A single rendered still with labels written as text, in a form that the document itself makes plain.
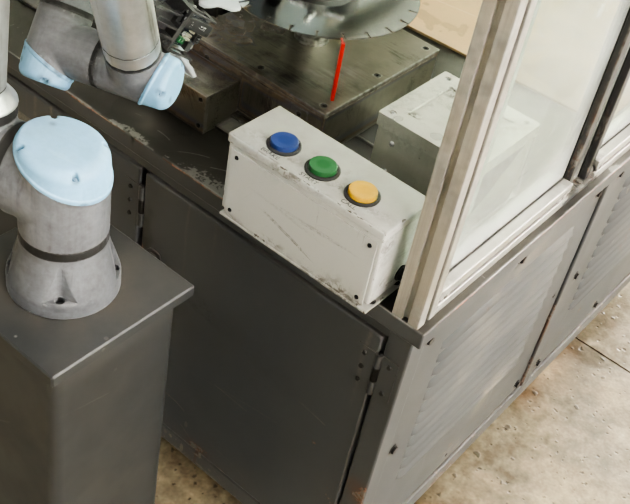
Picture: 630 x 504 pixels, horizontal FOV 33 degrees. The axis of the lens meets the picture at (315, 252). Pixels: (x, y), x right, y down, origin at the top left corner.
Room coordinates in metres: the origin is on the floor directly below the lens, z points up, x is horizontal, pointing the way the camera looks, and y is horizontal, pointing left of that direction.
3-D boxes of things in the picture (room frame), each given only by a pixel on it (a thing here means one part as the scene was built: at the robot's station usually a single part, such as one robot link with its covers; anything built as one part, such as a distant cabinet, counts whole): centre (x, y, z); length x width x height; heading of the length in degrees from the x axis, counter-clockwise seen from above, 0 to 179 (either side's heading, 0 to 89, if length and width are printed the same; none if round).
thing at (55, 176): (1.01, 0.33, 0.91); 0.13 x 0.12 x 0.14; 76
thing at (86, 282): (1.01, 0.32, 0.80); 0.15 x 0.15 x 0.10
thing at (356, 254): (1.18, 0.01, 0.82); 0.28 x 0.11 x 0.15; 58
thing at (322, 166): (1.17, 0.01, 0.90); 0.04 x 0.04 x 0.02
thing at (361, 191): (1.13, -0.05, 0.90); 0.04 x 0.04 x 0.02
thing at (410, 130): (1.36, -0.17, 0.82); 0.18 x 0.18 x 0.15; 58
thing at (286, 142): (1.21, 0.07, 0.90); 0.04 x 0.04 x 0.02
